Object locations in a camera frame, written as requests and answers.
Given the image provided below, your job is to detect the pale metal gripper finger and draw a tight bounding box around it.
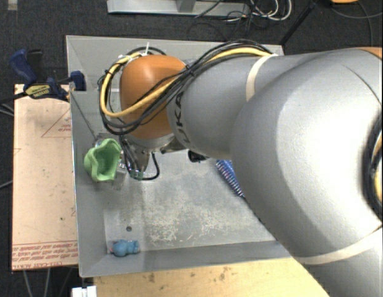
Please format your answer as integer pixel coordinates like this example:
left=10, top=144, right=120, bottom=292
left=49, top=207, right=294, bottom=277
left=112, top=162, right=128, bottom=192

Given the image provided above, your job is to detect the green cup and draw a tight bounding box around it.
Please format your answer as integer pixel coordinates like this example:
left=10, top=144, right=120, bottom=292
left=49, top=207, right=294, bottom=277
left=83, top=138, right=123, bottom=183

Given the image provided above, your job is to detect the grey metal bin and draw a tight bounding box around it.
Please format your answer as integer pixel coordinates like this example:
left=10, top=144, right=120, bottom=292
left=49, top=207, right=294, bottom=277
left=66, top=35, right=293, bottom=278

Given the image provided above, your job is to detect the blue toy animal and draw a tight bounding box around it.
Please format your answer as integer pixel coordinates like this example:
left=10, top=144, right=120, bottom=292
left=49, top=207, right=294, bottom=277
left=108, top=239, right=141, bottom=257

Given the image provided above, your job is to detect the brown cardboard board red print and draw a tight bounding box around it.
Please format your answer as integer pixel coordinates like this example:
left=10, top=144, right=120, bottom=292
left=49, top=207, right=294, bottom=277
left=11, top=84, right=79, bottom=272

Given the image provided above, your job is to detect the blue ribbed coil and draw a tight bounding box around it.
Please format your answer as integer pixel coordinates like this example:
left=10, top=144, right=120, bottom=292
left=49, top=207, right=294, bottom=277
left=215, top=159, right=246, bottom=199

